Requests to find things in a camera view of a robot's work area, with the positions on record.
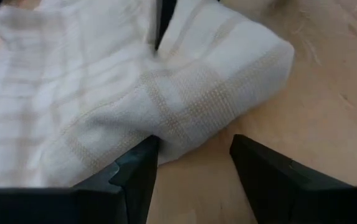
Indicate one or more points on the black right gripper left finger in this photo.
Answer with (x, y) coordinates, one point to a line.
(88, 205)

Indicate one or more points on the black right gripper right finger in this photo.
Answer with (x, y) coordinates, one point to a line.
(290, 199)

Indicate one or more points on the white towel fine beige checks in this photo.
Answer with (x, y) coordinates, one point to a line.
(103, 93)

